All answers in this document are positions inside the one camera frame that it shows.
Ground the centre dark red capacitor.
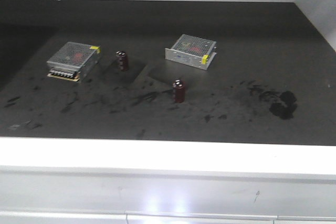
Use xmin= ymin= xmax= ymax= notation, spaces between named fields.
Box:
xmin=173 ymin=79 xmax=185 ymax=103

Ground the dark red capacitor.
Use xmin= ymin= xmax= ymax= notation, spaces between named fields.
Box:
xmin=115 ymin=51 xmax=129 ymax=71
xmin=173 ymin=79 xmax=185 ymax=103

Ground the right metal mesh power supply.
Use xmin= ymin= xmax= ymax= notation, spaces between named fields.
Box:
xmin=165 ymin=34 xmax=217 ymax=70

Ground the metal mesh power supply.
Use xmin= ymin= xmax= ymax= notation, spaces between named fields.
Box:
xmin=47 ymin=42 xmax=101 ymax=82
xmin=165 ymin=34 xmax=217 ymax=70

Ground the left dark red capacitor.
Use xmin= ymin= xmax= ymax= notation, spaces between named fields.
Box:
xmin=115 ymin=51 xmax=129 ymax=71

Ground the left metal mesh power supply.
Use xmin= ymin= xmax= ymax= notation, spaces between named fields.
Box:
xmin=47 ymin=42 xmax=101 ymax=82

